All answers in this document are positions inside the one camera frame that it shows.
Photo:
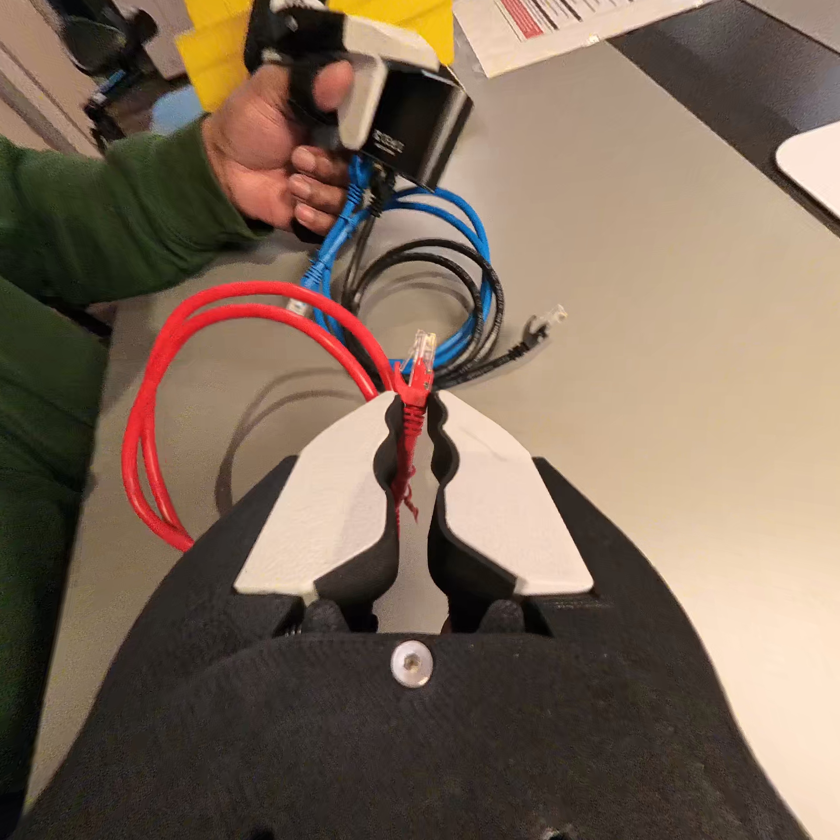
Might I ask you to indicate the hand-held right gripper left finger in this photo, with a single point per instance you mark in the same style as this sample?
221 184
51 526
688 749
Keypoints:
321 518

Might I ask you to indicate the black saddle stool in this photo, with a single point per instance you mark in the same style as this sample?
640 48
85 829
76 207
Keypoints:
98 39

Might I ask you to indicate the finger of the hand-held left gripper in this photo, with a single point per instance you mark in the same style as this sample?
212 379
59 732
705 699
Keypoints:
374 46

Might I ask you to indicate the person's green sweatshirt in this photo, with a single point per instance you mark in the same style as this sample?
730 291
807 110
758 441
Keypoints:
39 459

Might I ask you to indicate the yellow plastic bin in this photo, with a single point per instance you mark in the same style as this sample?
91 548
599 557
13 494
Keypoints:
216 59

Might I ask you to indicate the black network switch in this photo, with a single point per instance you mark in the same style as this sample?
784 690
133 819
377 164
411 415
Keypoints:
420 124

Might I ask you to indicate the person's left hand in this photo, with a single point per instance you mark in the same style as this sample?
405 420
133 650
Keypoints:
256 151

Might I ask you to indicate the printed paper sheet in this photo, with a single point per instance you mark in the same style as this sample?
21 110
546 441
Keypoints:
558 26

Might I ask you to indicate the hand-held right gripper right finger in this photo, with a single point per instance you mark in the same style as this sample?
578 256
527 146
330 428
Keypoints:
505 518

